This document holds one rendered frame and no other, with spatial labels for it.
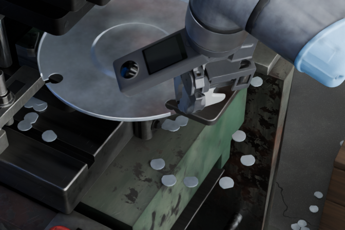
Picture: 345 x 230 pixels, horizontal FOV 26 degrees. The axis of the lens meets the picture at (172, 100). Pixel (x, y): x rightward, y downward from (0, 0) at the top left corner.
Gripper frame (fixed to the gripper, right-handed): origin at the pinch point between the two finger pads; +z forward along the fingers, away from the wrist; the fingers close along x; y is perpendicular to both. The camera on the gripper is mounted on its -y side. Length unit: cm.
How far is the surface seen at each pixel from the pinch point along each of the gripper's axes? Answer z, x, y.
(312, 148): 90, 18, 53
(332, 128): 92, 22, 62
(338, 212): 61, -7, 41
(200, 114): 1.0, -1.8, 2.6
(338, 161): 47, 0, 40
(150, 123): 12.8, 3.5, -2.3
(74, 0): -6.8, 15.6, -11.2
